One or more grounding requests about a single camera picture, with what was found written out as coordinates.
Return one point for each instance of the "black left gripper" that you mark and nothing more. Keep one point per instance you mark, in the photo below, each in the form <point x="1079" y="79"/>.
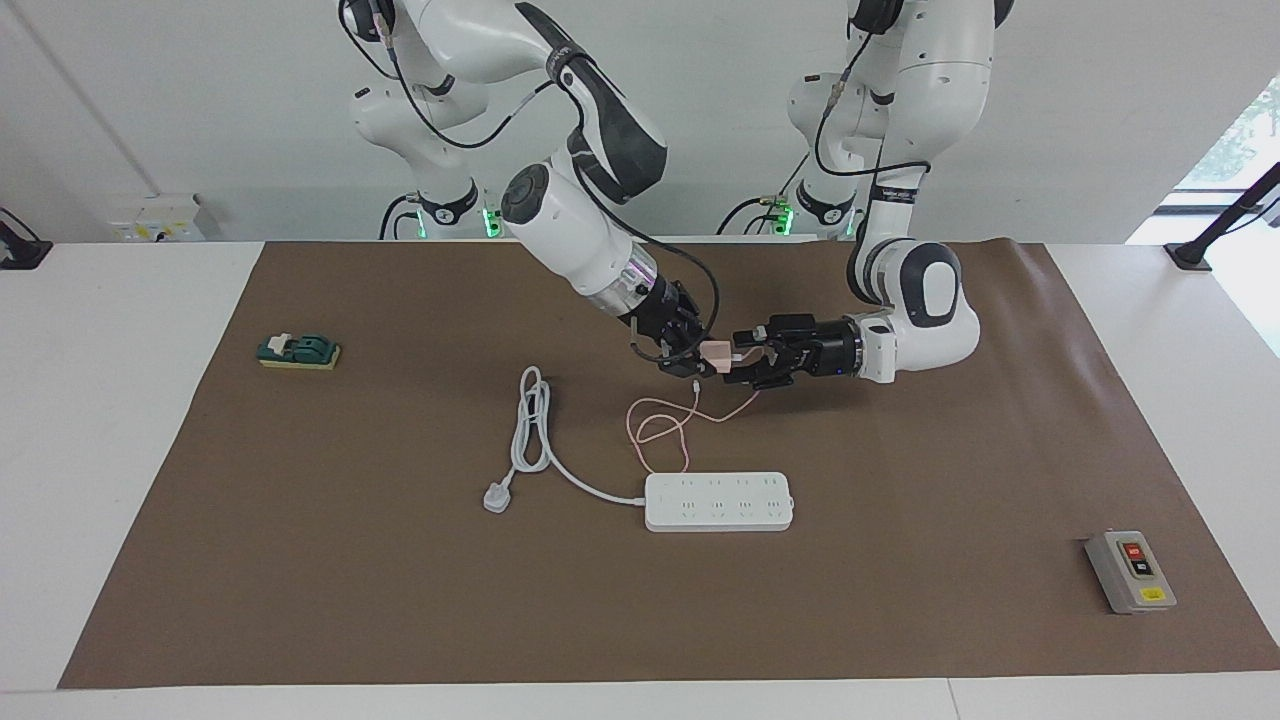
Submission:
<point x="820" y="350"/>

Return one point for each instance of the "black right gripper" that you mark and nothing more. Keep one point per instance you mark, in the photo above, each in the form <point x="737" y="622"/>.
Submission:
<point x="665" y="310"/>

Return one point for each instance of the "pink charger adapter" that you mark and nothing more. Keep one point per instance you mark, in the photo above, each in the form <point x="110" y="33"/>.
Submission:
<point x="717" y="355"/>

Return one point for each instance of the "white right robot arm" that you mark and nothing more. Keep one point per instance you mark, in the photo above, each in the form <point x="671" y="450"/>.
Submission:
<point x="570" y="240"/>

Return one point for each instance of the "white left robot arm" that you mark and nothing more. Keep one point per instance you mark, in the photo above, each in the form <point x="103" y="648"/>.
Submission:
<point x="930" y="120"/>

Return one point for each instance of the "white power strip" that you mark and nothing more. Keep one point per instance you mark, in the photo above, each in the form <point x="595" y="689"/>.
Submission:
<point x="720" y="505"/>

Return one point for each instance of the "brown table mat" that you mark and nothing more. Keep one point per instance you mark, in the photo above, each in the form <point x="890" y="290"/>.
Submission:
<point x="700" y="620"/>

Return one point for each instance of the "black slanted stand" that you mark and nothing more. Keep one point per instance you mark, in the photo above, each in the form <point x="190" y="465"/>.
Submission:
<point x="1190" y="255"/>

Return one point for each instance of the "window with greenery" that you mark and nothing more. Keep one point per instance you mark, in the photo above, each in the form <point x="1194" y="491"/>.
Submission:
<point x="1245" y="140"/>

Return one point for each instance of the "black desk clamp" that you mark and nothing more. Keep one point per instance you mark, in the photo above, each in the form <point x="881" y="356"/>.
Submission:
<point x="20" y="252"/>

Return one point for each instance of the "green knife switch yellow base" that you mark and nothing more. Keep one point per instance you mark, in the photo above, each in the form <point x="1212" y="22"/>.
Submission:
<point x="305" y="350"/>

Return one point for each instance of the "grey on-off switch box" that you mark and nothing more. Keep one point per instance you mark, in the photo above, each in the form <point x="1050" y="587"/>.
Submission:
<point x="1130" y="575"/>

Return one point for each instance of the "white wall socket box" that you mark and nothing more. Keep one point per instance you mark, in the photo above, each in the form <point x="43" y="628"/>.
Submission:
<point x="150" y="220"/>

